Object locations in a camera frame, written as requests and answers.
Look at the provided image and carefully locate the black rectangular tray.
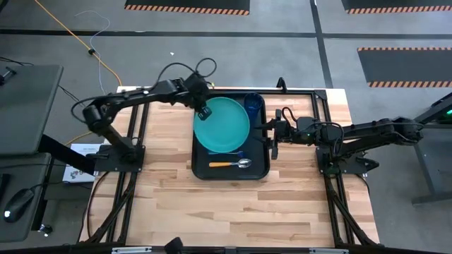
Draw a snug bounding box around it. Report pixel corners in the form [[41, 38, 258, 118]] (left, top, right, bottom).
[[191, 90, 272, 181]]

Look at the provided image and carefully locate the blue plastic fork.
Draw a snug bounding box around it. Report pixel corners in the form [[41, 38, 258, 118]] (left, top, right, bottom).
[[208, 150, 246, 157]]

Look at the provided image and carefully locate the black computer mouse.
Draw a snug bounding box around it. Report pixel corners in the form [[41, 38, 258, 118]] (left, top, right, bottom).
[[3, 187, 35, 224]]

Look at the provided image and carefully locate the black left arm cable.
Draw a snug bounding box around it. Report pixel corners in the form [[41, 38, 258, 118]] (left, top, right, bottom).
[[154, 56, 218, 91]]

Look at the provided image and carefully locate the silver metal bracket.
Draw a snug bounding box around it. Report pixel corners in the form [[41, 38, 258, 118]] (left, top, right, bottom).
[[308, 247, 349, 254], [110, 246, 153, 254]]

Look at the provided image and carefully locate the grey desk top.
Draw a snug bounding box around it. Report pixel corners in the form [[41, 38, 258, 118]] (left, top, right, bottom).
[[0, 152, 53, 243], [0, 63, 65, 157]]

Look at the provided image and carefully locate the black aluminium table frame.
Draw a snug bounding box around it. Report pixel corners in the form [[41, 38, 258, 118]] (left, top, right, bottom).
[[78, 87, 381, 248]]

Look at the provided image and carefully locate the white printed box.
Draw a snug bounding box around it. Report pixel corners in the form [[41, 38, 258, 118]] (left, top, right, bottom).
[[62, 142, 107, 185]]

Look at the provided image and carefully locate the orange floor cable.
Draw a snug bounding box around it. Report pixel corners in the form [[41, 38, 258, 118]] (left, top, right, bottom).
[[32, 0, 124, 146]]

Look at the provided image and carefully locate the metal spoon with orange handle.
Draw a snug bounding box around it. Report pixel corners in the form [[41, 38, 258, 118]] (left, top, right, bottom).
[[208, 157, 253, 169]]

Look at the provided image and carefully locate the black table-level camera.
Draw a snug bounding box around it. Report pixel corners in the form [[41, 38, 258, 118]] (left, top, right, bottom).
[[163, 236, 185, 254]]

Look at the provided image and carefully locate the black diagonal desk support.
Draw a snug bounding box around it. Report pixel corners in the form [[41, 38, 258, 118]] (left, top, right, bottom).
[[37, 133, 97, 176]]

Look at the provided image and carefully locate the teal round plate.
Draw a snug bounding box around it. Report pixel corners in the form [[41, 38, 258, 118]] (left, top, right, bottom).
[[193, 96, 251, 154]]

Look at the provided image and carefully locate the blue translucent plastic cup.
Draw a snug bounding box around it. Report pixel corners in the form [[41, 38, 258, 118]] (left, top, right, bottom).
[[243, 92, 265, 125]]

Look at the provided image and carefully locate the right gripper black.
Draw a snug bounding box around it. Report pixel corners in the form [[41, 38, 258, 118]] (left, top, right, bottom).
[[254, 109, 298, 160]]

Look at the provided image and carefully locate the thin white floor cable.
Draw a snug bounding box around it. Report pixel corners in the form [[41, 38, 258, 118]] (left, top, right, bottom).
[[74, 10, 112, 95]]

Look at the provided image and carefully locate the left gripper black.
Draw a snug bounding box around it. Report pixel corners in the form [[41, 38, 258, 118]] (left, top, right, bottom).
[[183, 72, 213, 122]]

